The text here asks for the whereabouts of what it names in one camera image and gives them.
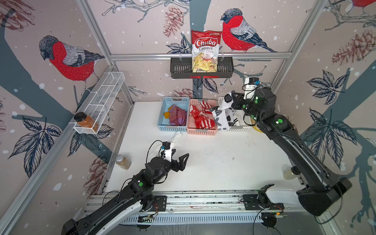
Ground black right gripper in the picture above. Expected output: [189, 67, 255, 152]
[232, 90, 264, 124]

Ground red santa pattern sock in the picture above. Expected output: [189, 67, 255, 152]
[194, 115, 215, 130]

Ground purple yellow sock top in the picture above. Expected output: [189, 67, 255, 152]
[169, 107, 188, 126]

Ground purple yellow sock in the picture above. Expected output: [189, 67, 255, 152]
[169, 107, 188, 126]
[164, 105, 179, 119]

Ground white grey patterned sock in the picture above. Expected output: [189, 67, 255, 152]
[210, 92, 238, 131]

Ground red snowflake sock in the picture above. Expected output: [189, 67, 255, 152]
[190, 105, 202, 120]

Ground red white striped sock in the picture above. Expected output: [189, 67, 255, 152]
[200, 100, 212, 114]

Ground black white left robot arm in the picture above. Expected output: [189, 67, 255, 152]
[61, 153, 189, 235]

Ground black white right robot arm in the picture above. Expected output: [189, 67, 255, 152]
[224, 88, 352, 216]

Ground white plastic basket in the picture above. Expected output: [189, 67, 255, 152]
[218, 97, 252, 132]

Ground blue plastic basket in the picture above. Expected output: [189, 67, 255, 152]
[158, 97, 190, 132]

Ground pink plastic basket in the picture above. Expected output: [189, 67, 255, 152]
[187, 99, 217, 136]

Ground small white sock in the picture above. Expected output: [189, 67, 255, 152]
[170, 132, 182, 145]

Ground glass jar amber contents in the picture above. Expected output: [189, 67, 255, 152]
[116, 155, 132, 170]

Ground black round knob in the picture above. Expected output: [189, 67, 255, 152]
[283, 166, 301, 180]

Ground red Chuba cassava chips bag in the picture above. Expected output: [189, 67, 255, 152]
[191, 30, 222, 72]

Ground orange spice jar black lid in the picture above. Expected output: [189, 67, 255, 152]
[73, 112, 99, 132]

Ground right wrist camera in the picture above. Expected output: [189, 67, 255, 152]
[242, 77, 259, 99]

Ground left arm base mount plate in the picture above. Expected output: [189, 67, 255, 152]
[141, 195, 167, 212]

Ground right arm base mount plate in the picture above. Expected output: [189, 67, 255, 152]
[240, 194, 285, 211]

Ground black wall-mounted wire basket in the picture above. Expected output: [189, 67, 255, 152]
[170, 57, 234, 79]

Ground clear acrylic wall shelf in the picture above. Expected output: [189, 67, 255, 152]
[73, 71, 125, 135]

